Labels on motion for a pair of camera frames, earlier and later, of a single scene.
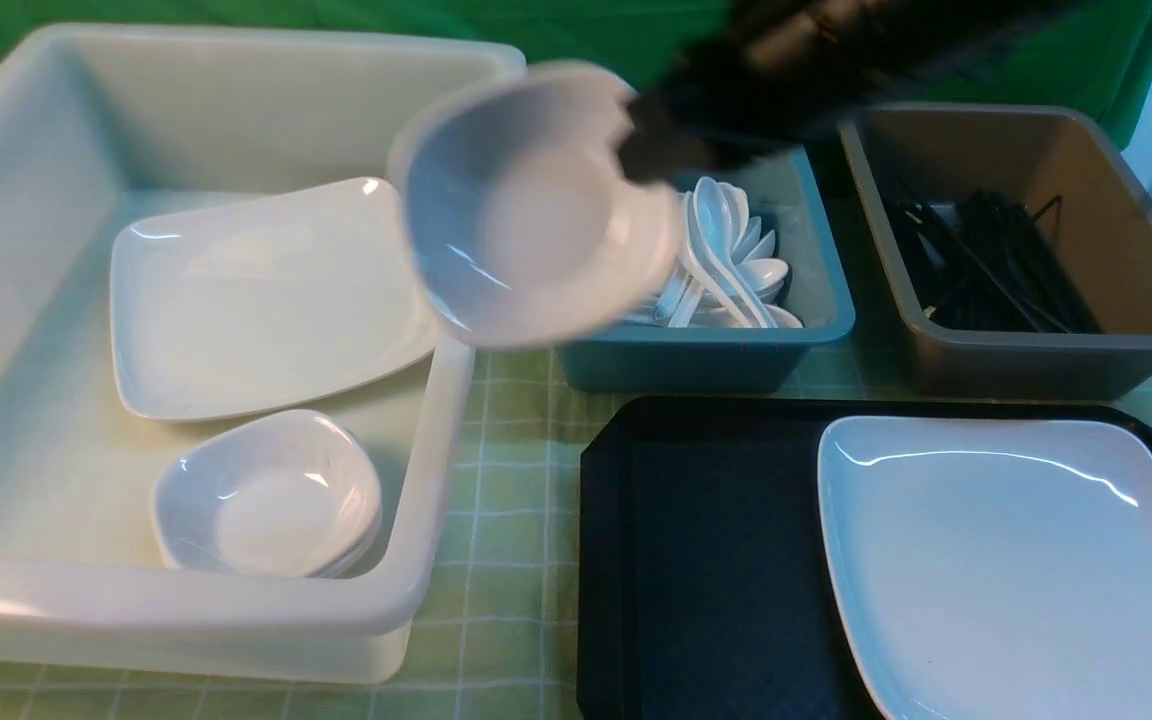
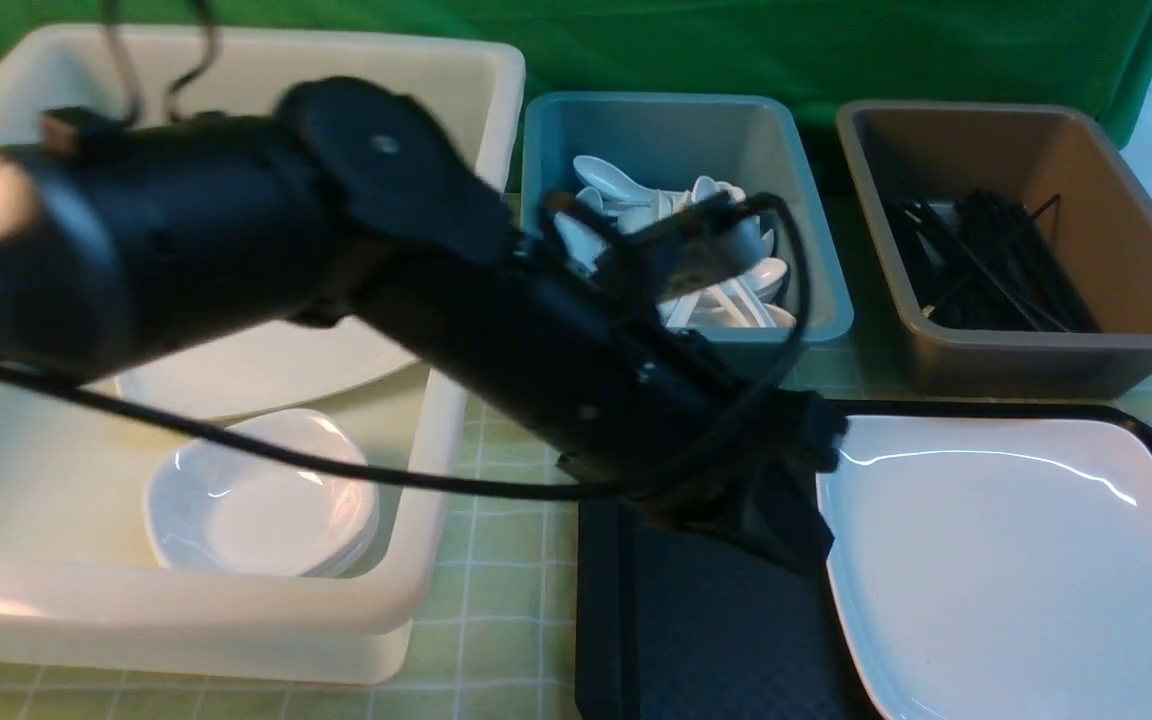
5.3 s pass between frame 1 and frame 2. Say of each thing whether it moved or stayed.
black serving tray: stayed
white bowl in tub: stayed
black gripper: moved
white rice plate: stayed
